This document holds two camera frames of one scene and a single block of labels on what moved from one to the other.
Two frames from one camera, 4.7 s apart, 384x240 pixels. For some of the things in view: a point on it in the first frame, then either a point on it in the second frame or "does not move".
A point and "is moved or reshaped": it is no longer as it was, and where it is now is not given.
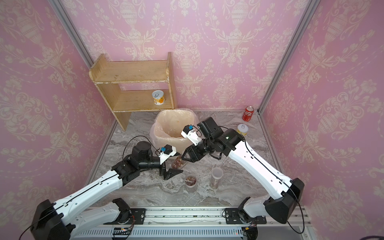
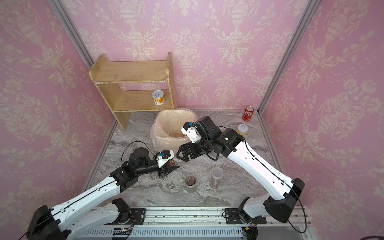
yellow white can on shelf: (158, 97) does not move
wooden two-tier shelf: (128, 86) does not move
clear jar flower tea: (179, 163) is moved or reshaped
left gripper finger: (172, 172) -> (171, 168)
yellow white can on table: (242, 129) does not move
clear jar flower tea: (217, 173) does not move
